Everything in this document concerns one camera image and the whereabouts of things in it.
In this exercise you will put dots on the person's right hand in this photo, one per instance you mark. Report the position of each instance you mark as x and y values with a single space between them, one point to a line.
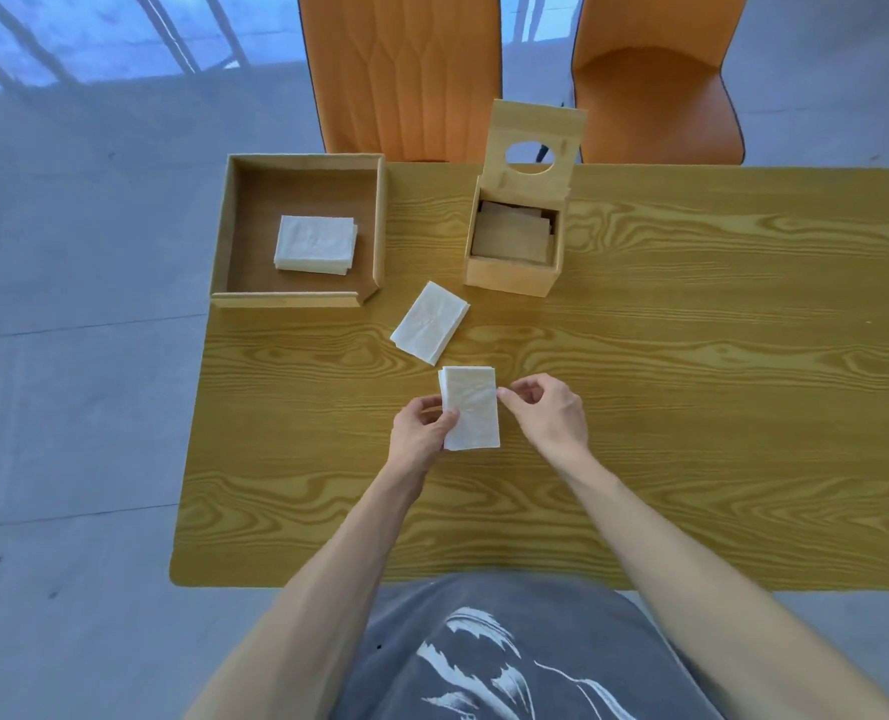
557 419

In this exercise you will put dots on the white napkin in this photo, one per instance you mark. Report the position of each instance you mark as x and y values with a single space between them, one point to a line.
429 323
473 408

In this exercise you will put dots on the person's right thumb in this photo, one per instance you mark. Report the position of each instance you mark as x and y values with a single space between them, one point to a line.
509 404

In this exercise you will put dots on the orange smooth chair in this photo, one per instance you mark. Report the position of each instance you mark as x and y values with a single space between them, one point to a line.
654 82

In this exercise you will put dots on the wooden tissue box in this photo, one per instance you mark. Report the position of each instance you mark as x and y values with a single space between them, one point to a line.
523 217

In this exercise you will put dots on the person's left hand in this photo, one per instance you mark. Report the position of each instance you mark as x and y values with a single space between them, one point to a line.
414 442

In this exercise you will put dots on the person's right forearm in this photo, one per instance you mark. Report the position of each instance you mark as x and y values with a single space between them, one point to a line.
707 592

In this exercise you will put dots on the stack of white napkins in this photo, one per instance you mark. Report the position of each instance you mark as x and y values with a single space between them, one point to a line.
315 244

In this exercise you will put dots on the person's left forearm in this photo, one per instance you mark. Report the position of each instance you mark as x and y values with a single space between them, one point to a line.
317 599

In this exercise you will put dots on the wooden tray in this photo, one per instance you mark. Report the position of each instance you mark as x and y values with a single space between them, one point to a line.
264 239

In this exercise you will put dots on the person's left thumb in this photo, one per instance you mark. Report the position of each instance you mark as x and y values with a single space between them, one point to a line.
444 425

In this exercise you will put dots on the grey printed shirt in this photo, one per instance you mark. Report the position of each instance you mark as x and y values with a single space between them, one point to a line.
512 652

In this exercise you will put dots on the orange quilted chair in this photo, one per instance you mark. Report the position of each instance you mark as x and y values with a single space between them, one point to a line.
403 74

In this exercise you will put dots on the wooden plate inside box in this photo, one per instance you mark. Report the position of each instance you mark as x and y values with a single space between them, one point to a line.
512 233

